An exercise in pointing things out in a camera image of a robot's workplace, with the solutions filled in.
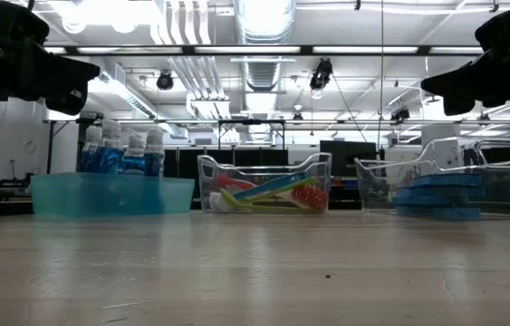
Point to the green translucent plastic bin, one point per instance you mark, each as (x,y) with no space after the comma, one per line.
(100,197)

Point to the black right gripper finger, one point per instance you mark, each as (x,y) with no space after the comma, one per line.
(467,81)

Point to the black ceiling camera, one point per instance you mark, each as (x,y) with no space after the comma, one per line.
(321,74)
(400,114)
(165,81)

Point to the black overhead beam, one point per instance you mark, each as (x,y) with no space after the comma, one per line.
(306,50)

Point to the silver ventilation duct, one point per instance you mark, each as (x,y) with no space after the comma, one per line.
(263,22)

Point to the yellow-green dish brush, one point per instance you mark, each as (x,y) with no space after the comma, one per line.
(302,183)
(263,209)

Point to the clear plastic bin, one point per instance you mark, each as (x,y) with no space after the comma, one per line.
(202,172)
(508,181)

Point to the blue dish brush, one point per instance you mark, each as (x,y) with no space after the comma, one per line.
(272,185)

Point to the black monitor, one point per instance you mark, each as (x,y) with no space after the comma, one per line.
(347,154)

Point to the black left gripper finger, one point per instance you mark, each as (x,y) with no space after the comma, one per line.
(60,74)

